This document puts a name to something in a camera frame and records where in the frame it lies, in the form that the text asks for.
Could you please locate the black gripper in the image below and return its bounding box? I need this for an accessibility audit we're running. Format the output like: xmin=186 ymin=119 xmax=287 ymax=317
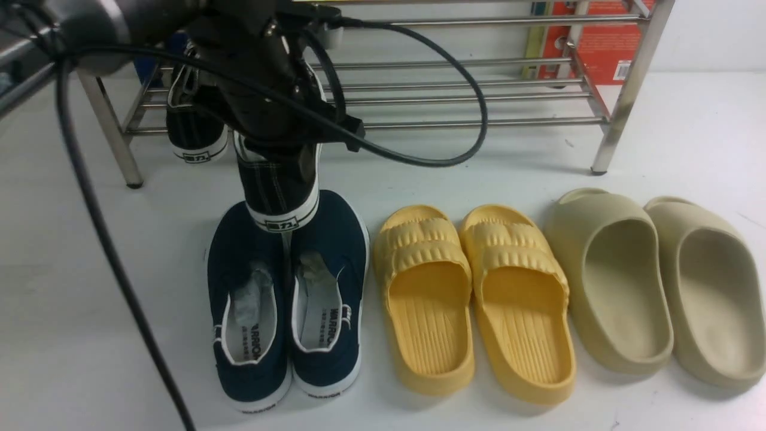
xmin=186 ymin=1 xmax=366 ymax=157

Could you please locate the black canvas sneaker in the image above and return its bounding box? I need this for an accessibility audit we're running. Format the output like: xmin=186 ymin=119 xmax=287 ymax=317
xmin=224 ymin=84 xmax=322 ymax=233
xmin=165 ymin=63 xmax=228 ymax=165

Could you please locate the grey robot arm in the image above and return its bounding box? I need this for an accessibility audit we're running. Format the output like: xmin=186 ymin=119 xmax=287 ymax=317
xmin=2 ymin=1 xmax=342 ymax=115

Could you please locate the blue box behind rack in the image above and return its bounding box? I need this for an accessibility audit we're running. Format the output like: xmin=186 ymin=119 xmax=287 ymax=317
xmin=132 ymin=33 xmax=188 ymax=88

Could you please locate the stainless steel shoe rack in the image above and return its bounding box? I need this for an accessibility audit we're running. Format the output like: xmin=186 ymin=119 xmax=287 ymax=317
xmin=77 ymin=1 xmax=674 ymax=189

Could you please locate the navy slip-on shoe left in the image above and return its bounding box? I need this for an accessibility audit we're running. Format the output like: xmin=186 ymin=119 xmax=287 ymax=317
xmin=205 ymin=202 xmax=292 ymax=414

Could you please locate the navy slip-on shoe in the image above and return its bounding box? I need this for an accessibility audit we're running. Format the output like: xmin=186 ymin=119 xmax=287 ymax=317
xmin=289 ymin=189 xmax=370 ymax=399
xmin=205 ymin=202 xmax=292 ymax=414

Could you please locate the navy slip-on shoe right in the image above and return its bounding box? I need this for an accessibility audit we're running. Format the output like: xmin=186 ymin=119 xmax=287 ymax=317
xmin=289 ymin=189 xmax=370 ymax=399

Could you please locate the yellow slide slipper left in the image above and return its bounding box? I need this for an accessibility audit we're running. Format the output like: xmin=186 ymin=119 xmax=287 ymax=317
xmin=373 ymin=205 xmax=475 ymax=397

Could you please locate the yellow slide slipper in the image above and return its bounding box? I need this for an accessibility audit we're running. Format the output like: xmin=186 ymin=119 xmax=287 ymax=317
xmin=373 ymin=205 xmax=475 ymax=397
xmin=459 ymin=205 xmax=576 ymax=405

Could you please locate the red orange box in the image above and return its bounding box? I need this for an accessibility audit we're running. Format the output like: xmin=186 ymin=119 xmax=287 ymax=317
xmin=525 ymin=1 xmax=641 ymax=86

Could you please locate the yellow slide slipper right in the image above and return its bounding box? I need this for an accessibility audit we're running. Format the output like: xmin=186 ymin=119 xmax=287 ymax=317
xmin=459 ymin=205 xmax=576 ymax=405

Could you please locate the beige foam slide left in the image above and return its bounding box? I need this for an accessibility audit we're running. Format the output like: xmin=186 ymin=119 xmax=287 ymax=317
xmin=543 ymin=188 xmax=674 ymax=375

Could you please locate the beige foam slide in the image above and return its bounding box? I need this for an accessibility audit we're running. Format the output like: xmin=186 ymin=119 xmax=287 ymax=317
xmin=644 ymin=196 xmax=764 ymax=391
xmin=543 ymin=188 xmax=674 ymax=375

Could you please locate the beige foam slide right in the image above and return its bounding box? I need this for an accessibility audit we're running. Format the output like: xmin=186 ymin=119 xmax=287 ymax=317
xmin=644 ymin=196 xmax=764 ymax=391

